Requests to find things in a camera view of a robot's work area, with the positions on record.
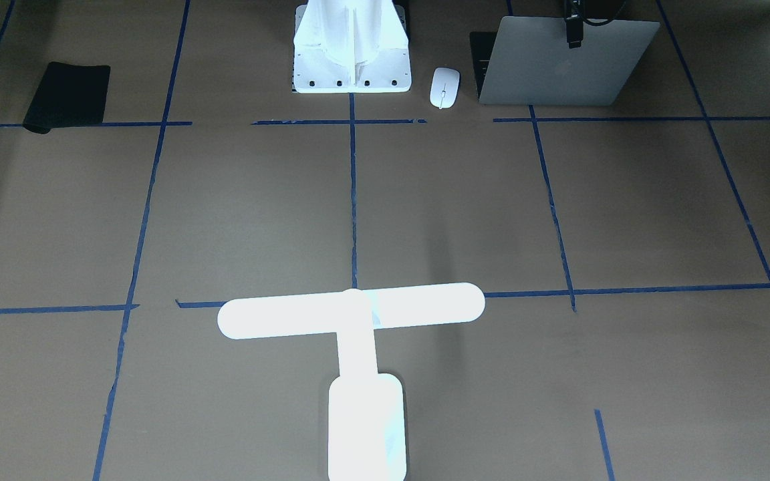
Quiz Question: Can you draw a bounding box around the white computer mouse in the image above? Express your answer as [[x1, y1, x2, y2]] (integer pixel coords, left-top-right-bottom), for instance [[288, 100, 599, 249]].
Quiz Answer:
[[430, 67, 461, 110]]

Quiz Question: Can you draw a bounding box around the white camera mast with base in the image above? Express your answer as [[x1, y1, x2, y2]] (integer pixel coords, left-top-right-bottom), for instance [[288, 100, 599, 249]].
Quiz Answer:
[[291, 1, 412, 94]]

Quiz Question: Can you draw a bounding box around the silver grey laptop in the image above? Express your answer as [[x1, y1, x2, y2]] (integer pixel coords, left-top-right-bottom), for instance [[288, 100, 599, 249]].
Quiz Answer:
[[469, 16, 659, 106]]

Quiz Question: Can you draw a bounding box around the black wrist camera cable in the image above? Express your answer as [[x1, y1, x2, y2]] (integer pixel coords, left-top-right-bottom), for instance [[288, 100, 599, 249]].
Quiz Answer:
[[563, 0, 626, 50]]

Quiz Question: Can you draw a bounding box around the black mouse pad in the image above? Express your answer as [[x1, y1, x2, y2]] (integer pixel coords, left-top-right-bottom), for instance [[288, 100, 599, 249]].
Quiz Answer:
[[21, 61, 111, 134]]

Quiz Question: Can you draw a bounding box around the white desk lamp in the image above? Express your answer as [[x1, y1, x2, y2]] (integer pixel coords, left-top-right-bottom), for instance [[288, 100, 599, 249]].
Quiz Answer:
[[217, 283, 485, 480]]

